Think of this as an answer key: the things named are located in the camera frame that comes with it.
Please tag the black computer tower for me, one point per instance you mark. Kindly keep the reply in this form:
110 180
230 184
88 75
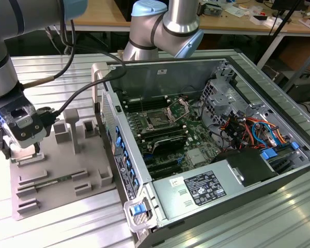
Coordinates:
307 87

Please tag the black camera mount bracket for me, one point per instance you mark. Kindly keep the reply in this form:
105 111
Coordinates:
18 113

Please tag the black rating label sticker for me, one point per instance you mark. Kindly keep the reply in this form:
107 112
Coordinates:
204 187

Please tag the green motherboard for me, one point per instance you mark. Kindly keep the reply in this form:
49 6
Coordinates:
195 139

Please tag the black RAM slot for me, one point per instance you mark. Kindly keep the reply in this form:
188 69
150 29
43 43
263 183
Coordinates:
164 134
160 128
146 106
144 99

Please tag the small white sticker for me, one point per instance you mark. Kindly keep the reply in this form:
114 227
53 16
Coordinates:
177 181

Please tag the CPU socket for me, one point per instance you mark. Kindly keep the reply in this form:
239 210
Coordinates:
157 119

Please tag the black plastic air shroud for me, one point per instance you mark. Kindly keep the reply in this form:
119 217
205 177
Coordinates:
248 162

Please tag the grey plastic parts rack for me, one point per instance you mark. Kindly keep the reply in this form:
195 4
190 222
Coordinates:
59 160

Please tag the brown cardboard box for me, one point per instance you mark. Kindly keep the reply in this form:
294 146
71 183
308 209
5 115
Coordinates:
297 51

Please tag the wooden workbench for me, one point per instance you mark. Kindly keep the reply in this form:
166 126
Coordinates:
235 24

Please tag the silver chipset heatsink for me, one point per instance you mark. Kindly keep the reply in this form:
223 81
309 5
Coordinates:
196 157

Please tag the black expansion slot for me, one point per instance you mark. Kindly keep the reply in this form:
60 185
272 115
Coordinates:
165 171
162 165

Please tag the small white parts box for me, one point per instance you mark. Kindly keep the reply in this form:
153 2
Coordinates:
271 22

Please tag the silver metal drive cage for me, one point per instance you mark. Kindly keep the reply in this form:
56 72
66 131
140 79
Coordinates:
217 100

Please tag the green RAM stick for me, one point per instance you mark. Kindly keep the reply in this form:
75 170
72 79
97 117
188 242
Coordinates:
54 179

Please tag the blue case latch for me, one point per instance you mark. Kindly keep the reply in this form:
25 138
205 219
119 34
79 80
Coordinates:
139 209

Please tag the black expansion card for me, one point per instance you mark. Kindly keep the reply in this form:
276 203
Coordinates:
170 144

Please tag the grey power supply unit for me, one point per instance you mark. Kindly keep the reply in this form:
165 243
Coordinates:
170 204

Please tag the thin metal locking lever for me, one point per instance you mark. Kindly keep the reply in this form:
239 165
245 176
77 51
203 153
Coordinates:
142 106

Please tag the open grey PC case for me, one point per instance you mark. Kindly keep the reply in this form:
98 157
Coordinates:
186 75

